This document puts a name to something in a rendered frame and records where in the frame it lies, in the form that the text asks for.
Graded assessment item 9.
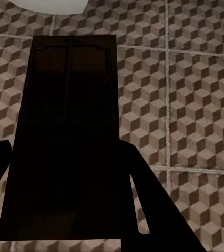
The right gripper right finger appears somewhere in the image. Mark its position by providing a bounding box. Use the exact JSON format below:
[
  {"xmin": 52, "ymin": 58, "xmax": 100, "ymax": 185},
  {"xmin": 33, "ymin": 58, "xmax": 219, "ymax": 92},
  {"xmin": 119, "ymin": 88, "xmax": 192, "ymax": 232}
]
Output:
[{"xmin": 118, "ymin": 140, "xmax": 206, "ymax": 252}]

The mousetrap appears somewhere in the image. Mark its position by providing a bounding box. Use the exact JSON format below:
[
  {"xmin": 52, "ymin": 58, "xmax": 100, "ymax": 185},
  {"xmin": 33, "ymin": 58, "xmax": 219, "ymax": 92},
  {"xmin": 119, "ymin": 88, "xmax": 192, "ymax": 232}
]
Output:
[{"xmin": 0, "ymin": 34, "xmax": 121, "ymax": 241}]

